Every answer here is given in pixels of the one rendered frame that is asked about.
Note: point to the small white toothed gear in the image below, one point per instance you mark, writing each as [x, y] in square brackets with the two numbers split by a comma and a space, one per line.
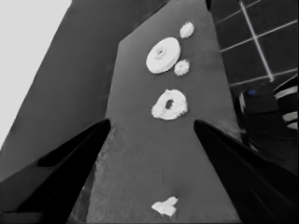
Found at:
[184, 69]
[157, 113]
[183, 109]
[189, 31]

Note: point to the large thick white disc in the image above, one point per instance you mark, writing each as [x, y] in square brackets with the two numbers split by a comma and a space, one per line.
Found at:
[169, 59]

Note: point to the dark robot body block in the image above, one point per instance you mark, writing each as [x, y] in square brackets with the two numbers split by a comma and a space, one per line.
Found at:
[261, 105]

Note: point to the small thin white T-piece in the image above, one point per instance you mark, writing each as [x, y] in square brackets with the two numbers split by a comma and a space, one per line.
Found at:
[164, 207]

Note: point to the white round pinned carrier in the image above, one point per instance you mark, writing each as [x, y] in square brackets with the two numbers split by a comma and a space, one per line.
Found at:
[169, 94]

